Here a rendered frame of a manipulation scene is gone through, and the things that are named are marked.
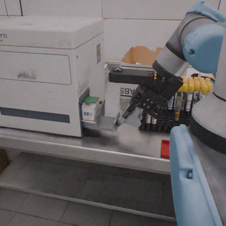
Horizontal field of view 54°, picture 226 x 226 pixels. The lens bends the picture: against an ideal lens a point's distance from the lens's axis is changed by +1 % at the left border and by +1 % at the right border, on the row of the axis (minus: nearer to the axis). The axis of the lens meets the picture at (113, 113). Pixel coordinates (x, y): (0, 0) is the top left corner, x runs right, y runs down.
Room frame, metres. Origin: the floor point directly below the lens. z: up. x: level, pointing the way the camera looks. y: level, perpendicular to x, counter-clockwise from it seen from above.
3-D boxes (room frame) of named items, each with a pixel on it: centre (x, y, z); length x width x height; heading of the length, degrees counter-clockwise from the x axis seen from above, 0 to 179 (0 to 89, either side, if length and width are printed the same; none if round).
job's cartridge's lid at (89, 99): (0.57, 0.06, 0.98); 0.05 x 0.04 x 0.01; 167
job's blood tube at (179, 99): (0.60, -0.20, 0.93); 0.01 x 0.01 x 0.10; 77
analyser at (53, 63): (0.69, 0.18, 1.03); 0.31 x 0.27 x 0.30; 77
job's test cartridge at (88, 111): (0.57, 0.06, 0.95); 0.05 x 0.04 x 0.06; 167
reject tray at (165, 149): (0.48, -0.16, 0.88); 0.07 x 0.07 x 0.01; 77
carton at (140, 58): (0.92, -0.17, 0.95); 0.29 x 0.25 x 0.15; 167
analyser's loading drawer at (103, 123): (0.58, 0.09, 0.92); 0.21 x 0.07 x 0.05; 77
